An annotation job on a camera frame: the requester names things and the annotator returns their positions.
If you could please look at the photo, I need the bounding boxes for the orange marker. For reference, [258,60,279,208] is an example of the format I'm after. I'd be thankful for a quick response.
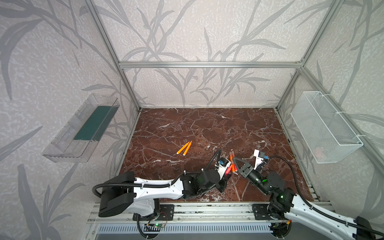
[177,142,190,155]
[183,141,193,156]
[230,157,234,172]

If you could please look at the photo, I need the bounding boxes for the pink marker group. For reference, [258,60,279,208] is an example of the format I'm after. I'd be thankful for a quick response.
[225,166,232,175]

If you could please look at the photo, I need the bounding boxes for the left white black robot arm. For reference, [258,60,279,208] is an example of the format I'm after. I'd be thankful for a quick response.
[92,168,231,218]

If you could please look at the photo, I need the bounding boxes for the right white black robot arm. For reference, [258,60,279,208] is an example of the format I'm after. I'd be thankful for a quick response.
[233,157,383,240]

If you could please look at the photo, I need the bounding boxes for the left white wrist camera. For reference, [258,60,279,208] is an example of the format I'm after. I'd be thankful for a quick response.
[216,158,232,180]

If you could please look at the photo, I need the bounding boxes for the aluminium frame rail front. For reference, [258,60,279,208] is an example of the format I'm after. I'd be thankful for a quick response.
[86,201,340,225]

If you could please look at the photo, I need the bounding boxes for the black corrugated cable left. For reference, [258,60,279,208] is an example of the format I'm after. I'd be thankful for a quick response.
[91,149,223,199]

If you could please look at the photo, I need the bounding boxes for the black corrugated cable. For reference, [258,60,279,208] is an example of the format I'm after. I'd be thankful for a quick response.
[91,149,223,199]
[266,155,384,238]

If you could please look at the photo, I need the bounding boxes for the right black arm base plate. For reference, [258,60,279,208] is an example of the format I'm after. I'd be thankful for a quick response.
[252,203,287,221]

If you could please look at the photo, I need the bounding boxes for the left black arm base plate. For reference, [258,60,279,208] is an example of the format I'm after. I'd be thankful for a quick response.
[133,204,175,222]

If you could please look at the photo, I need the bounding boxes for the black corrugated cable right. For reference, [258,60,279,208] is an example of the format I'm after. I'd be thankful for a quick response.
[266,155,384,238]

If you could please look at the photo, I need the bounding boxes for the white wire mesh basket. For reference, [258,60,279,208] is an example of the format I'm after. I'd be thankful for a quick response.
[291,91,364,164]

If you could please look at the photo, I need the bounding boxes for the clear plastic wall bin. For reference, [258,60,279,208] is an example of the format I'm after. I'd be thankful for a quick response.
[42,94,120,163]

